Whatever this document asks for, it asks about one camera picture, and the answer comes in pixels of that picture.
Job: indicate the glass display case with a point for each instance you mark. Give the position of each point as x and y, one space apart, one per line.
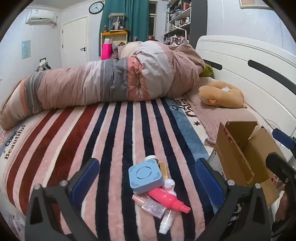
116 22

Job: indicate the pink grey striped duvet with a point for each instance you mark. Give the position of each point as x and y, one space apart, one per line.
104 78

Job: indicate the blue wall poster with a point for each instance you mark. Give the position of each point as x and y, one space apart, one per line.
26 49

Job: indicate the white round jar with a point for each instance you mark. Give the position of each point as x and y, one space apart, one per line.
151 159

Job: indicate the yellow shelf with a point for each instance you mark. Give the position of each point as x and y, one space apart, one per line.
114 37

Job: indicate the bright pink bag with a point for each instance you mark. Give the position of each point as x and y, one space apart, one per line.
106 51

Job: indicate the striped printed blanket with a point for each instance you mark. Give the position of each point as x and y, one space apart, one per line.
104 143

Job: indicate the teal curtain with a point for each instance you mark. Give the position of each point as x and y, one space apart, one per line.
126 19

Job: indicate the tan plush toy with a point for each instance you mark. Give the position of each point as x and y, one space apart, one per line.
222 93

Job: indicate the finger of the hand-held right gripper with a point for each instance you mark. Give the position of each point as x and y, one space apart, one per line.
278 163
283 138

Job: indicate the white cosmetic tube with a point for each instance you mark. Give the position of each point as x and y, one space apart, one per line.
166 222

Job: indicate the cluttered bookshelf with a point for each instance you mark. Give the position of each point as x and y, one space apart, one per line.
179 19

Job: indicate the white air conditioner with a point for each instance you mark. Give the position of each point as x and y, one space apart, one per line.
39 16

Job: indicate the pink spray bottle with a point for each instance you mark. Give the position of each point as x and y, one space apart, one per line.
167 198

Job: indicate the green plush toy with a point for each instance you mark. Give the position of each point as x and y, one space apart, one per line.
208 70

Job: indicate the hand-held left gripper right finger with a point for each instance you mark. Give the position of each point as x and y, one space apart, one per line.
208 180

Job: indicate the white door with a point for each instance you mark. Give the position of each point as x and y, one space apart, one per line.
74 41

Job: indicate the white bed headboard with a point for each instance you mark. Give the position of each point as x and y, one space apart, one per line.
249 69

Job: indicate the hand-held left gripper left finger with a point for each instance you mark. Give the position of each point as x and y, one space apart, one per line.
84 179

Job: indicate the blue square plastic case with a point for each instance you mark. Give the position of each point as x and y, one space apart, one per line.
145 177

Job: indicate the gold lipstick box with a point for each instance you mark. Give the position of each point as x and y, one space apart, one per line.
163 170

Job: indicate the round wall clock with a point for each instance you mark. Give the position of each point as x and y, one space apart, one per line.
96 7

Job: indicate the clear glass perfume bottle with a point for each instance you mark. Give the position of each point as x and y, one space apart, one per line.
150 205

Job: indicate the brown cardboard box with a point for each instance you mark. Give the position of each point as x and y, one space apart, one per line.
245 155

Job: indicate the pink ribbed pillow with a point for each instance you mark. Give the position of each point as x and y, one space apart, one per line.
215 113

